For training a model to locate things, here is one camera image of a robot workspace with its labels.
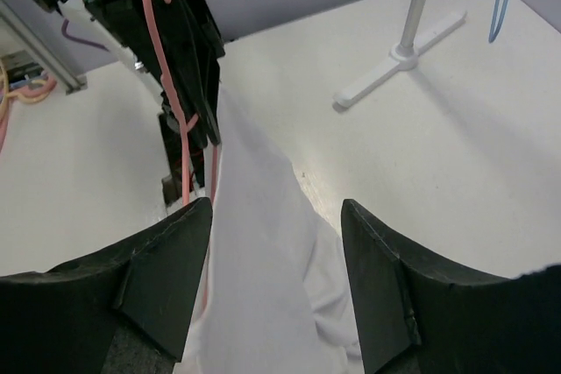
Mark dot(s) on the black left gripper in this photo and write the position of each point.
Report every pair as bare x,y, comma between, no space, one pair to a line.
189,37

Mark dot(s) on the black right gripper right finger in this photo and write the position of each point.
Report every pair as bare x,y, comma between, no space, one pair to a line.
419,312

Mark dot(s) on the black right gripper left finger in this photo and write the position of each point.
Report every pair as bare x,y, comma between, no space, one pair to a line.
123,309

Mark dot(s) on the pink wire hanger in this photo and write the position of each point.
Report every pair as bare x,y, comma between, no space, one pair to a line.
172,95

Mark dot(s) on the white t shirt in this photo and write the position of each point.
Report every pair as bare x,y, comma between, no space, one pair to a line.
278,298

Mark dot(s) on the white clothes rack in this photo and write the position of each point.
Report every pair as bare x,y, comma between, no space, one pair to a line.
404,56

